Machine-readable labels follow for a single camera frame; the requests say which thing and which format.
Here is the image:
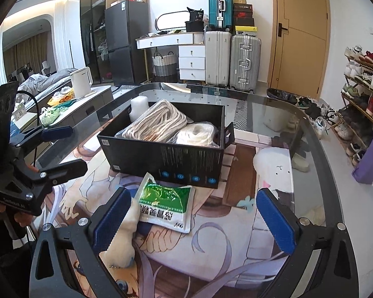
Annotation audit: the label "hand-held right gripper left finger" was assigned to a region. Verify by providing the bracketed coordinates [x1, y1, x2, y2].
[28, 187, 133, 298]

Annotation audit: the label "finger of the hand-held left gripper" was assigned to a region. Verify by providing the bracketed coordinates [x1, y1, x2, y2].
[27, 158, 89, 187]
[10, 126, 74, 150]

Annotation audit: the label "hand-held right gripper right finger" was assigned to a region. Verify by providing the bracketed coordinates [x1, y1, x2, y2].
[256, 187, 359, 298]

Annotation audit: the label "cream soft cloth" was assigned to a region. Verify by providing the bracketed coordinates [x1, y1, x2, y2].
[104, 200, 141, 269]

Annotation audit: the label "green medicine packet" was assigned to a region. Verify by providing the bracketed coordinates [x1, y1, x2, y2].
[133, 172, 196, 234]

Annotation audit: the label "black cardboard box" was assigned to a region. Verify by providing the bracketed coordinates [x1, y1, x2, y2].
[97, 99, 236, 189]

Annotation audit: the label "white foam block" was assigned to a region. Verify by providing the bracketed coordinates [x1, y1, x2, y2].
[129, 96, 150, 122]

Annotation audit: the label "bagged thick white rope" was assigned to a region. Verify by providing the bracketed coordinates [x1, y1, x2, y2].
[115, 99, 193, 144]

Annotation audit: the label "white string coil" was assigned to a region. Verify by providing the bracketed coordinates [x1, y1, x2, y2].
[173, 122, 221, 149]

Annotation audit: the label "light green plastic bag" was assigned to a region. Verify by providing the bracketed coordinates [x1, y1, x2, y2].
[39, 105, 66, 127]

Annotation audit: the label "grey side cabinet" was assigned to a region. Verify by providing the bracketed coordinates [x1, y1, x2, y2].
[34, 85, 114, 131]

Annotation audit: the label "yellow plastic bag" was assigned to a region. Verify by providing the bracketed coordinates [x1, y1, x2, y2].
[48, 87, 75, 107]

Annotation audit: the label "white label card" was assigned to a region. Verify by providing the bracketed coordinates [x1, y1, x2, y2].
[12, 104, 27, 122]

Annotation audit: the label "bed with grey blanket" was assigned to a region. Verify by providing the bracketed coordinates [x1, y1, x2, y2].
[7, 68, 73, 103]

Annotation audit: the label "printed cartoon desk mat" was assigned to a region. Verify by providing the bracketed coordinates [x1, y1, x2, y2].
[34, 130, 327, 298]

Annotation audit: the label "white electric kettle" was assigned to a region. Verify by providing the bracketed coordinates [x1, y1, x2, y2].
[69, 66, 93, 99]

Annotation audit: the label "beige slipper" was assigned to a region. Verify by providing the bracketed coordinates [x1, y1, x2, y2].
[290, 153, 310, 173]

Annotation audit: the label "beige curtains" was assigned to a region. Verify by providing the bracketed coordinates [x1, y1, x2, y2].
[2, 34, 55, 79]

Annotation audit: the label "glass door wardrobe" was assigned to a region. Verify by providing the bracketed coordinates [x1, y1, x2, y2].
[80, 0, 108, 86]

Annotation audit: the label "white trash bin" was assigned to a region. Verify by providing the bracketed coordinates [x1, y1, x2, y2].
[264, 87, 299, 133]

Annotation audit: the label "purple bag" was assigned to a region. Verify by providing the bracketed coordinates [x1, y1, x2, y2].
[351, 130, 373, 187]

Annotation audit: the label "black and white patterned rug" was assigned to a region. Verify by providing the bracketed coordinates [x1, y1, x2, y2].
[233, 99, 248, 131]

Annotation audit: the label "pile of loose shoes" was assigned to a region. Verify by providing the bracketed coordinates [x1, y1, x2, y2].
[295, 96, 340, 139]

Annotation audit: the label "dark grey fridge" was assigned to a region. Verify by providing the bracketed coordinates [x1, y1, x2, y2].
[104, 0, 151, 86]

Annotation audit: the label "woven laundry basket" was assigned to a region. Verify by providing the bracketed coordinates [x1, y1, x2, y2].
[151, 52, 179, 77]

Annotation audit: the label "white dresser with drawers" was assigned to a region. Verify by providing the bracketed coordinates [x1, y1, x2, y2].
[136, 32, 206, 81]

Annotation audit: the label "wooden shoe rack with shoes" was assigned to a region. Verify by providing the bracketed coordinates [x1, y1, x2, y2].
[341, 45, 373, 166]

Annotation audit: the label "oval mirror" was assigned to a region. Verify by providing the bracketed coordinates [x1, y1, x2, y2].
[155, 10, 203, 34]

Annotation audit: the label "silver suitcase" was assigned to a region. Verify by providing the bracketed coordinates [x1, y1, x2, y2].
[229, 34, 262, 93]

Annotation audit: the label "white suitcase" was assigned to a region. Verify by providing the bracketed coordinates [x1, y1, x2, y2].
[205, 30, 232, 87]

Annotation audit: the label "black bag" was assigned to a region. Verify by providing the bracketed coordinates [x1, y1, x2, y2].
[185, 6, 205, 33]

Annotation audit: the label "wooden door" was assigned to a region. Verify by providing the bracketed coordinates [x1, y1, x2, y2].
[267, 0, 330, 100]

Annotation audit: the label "teal suitcase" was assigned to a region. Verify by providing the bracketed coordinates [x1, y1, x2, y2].
[208, 0, 234, 32]

